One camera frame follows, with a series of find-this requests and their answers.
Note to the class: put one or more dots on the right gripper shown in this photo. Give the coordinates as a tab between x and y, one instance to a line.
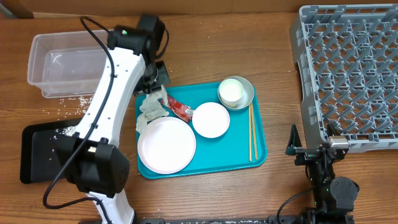
305	154

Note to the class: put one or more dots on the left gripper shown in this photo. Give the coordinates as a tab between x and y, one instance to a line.
163	78

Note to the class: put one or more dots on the white napkin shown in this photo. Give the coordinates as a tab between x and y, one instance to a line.
151	108

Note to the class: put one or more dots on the red sauce packet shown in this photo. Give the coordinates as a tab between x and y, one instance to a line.
181	110

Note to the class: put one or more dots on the small white plate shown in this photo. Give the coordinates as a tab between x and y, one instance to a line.
211	120

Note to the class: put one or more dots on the large white plate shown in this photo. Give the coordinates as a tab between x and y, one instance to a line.
167	145

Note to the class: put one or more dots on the white cup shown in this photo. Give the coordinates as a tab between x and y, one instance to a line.
230	92

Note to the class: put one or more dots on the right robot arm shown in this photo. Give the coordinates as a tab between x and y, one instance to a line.
333	196

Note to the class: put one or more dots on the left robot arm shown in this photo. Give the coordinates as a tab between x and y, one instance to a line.
90	157

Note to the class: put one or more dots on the clear plastic waste bin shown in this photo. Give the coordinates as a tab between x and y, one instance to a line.
65	64

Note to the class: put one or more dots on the grey dishwasher rack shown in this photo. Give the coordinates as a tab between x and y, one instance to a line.
347	60

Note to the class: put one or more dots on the right wooden chopstick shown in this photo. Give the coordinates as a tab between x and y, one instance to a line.
253	129

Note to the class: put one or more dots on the wooden chopstick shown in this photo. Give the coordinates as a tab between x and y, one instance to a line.
253	129
250	133

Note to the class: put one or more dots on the left wooden chopstick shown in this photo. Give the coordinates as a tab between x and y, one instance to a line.
250	133

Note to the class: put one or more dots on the grey-green bowl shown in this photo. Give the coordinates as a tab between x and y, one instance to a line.
248	94

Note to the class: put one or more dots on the teal plastic serving tray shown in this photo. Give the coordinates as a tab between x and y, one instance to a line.
227	152

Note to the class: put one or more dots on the pile of white rice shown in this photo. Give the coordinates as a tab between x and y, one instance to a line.
67	131

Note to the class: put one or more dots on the black rectangular tray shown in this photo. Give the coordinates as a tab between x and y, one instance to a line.
39	162

